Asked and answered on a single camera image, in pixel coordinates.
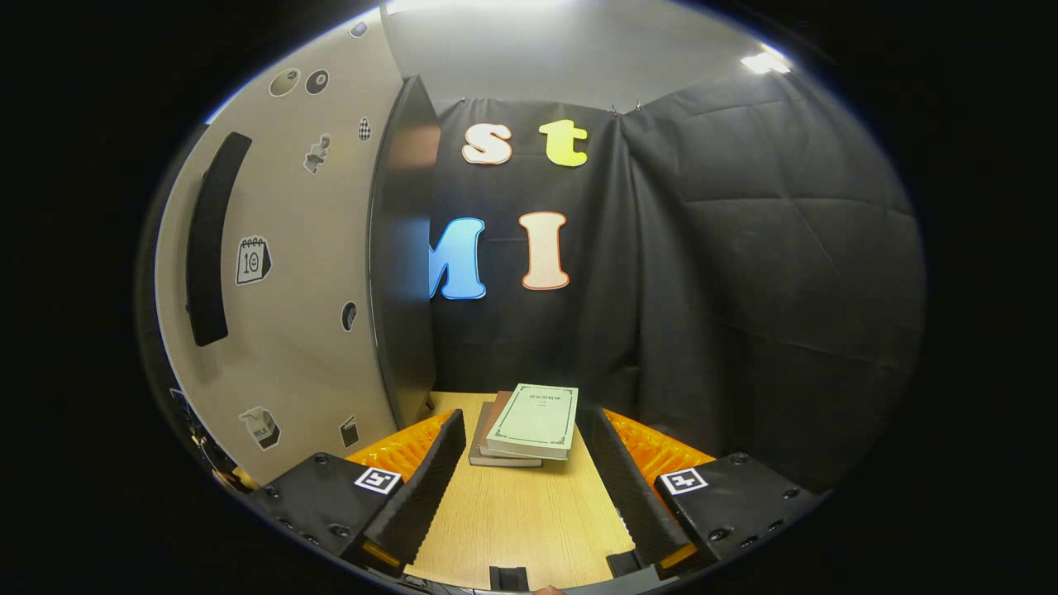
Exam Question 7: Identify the light green book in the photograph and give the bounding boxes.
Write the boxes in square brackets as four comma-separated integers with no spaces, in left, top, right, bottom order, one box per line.
[485,383,579,461]

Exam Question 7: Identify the beige cabinet door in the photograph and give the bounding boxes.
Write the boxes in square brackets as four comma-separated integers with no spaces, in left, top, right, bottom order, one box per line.
[155,8,406,488]

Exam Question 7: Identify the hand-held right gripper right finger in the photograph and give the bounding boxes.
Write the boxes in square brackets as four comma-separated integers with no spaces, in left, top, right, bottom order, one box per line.
[585,407,827,579]

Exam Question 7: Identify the black backdrop cloth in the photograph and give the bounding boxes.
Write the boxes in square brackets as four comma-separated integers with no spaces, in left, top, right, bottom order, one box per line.
[430,70,927,497]

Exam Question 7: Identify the grey-brown book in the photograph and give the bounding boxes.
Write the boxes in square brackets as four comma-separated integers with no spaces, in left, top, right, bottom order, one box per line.
[469,402,544,469]

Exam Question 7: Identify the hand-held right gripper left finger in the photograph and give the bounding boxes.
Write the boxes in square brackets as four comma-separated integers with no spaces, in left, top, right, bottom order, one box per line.
[248,409,469,578]

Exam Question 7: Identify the brown book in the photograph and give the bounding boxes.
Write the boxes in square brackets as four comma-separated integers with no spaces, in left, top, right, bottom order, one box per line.
[479,391,513,455]

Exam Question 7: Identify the black door handle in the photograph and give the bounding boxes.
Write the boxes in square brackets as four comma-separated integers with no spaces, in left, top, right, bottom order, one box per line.
[185,132,253,348]

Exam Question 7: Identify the large ceiling light panel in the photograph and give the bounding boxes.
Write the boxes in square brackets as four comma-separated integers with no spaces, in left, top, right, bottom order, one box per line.
[384,0,579,14]

